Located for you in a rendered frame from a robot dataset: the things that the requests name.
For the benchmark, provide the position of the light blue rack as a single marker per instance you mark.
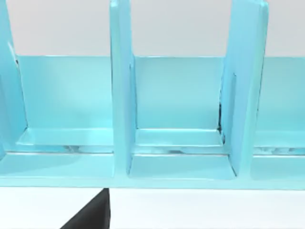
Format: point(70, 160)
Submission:
point(166, 114)

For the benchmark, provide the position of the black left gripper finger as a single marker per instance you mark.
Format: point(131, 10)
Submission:
point(95, 212)

